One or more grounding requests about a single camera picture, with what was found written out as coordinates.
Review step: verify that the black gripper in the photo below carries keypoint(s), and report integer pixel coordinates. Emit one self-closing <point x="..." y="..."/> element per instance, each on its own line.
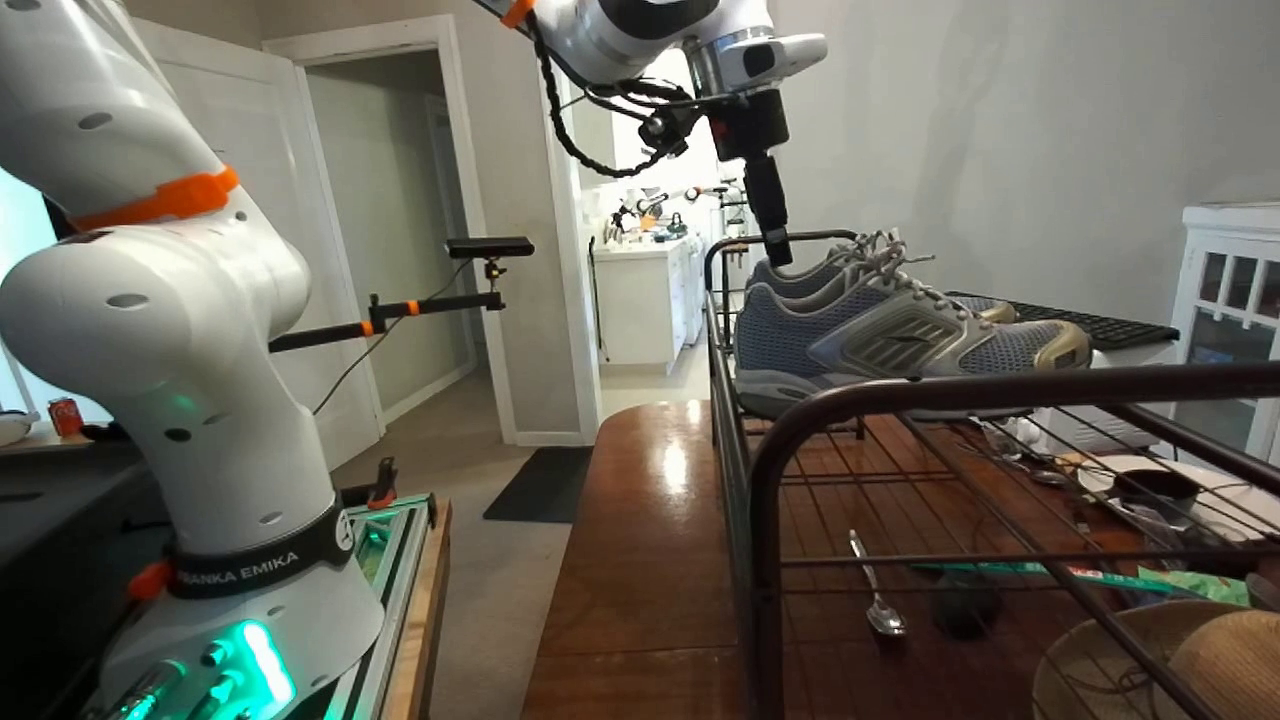
<point x="749" y="129"/>

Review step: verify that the blue grey sneaker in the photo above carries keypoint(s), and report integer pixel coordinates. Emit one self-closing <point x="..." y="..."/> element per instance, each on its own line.
<point x="881" y="325"/>
<point x="840" y="262"/>

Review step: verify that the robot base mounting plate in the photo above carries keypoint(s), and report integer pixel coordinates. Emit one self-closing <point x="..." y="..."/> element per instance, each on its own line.
<point x="385" y="587"/>

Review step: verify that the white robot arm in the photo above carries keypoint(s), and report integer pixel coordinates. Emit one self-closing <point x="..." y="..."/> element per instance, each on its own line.
<point x="164" y="305"/>

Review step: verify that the dark metal shoe rack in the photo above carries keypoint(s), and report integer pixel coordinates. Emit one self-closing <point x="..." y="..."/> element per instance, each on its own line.
<point x="1082" y="464"/>

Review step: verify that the black floor mat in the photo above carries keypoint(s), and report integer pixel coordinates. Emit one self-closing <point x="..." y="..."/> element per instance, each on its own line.
<point x="547" y="490"/>

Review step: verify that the metal spoon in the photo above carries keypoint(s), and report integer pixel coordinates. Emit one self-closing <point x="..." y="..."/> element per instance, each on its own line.
<point x="881" y="616"/>

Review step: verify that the white cabinet with glass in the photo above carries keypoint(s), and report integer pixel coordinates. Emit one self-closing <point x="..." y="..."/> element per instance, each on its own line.
<point x="1231" y="314"/>

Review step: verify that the white door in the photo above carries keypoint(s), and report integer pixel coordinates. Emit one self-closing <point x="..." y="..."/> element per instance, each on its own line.
<point x="259" y="112"/>

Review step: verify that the woven straw hat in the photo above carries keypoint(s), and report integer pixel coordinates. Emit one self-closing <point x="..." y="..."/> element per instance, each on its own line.
<point x="1226" y="657"/>

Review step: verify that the black camera on stand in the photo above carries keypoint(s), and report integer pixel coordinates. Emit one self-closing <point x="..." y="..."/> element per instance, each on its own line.
<point x="385" y="314"/>

